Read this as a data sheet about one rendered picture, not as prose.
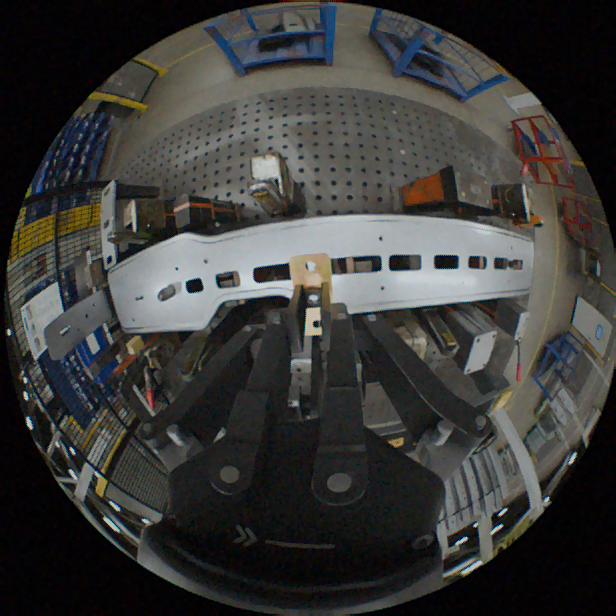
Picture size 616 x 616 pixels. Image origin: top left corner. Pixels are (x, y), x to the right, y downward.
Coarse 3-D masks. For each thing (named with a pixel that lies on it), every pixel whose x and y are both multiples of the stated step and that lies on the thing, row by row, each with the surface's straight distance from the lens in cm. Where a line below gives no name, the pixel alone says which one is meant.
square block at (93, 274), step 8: (144, 248) 95; (120, 256) 86; (128, 256) 92; (96, 264) 80; (88, 272) 79; (96, 272) 79; (104, 272) 81; (88, 280) 81; (96, 280) 79; (88, 288) 83
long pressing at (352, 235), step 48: (192, 240) 45; (240, 240) 39; (288, 240) 37; (336, 240) 37; (384, 240) 38; (432, 240) 43; (480, 240) 52; (528, 240) 74; (144, 288) 59; (240, 288) 41; (288, 288) 39; (336, 288) 38; (384, 288) 40; (432, 288) 45; (480, 288) 54; (528, 288) 77
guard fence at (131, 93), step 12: (132, 60) 351; (144, 60) 361; (120, 72) 326; (132, 72) 337; (144, 72) 350; (156, 72) 366; (108, 84) 302; (120, 84) 310; (132, 84) 322; (144, 84) 336; (96, 96) 280; (108, 96) 284; (120, 96) 296; (132, 96) 309; (144, 96) 321; (144, 108) 309
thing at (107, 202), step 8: (112, 184) 77; (104, 192) 82; (112, 192) 75; (104, 200) 80; (112, 200) 74; (104, 208) 79; (112, 208) 72; (104, 216) 78; (112, 216) 72; (112, 224) 71; (104, 232) 77; (104, 240) 76; (104, 248) 76; (112, 248) 71; (104, 256) 77; (112, 256) 71; (104, 264) 77; (112, 264) 72
